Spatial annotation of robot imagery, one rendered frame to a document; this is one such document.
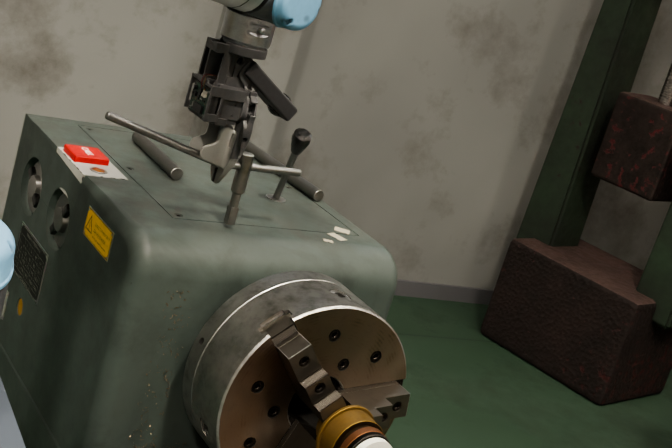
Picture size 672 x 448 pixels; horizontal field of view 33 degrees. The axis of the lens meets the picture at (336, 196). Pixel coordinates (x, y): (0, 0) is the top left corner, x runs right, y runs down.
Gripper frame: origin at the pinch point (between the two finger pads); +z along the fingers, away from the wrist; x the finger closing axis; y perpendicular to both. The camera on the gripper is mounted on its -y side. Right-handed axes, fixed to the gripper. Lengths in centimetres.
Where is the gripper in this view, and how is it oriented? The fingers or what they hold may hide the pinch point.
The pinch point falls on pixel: (221, 174)
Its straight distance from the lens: 169.7
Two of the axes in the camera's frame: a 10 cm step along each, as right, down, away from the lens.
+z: -2.8, 9.3, 2.4
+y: -8.2, -1.0, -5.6
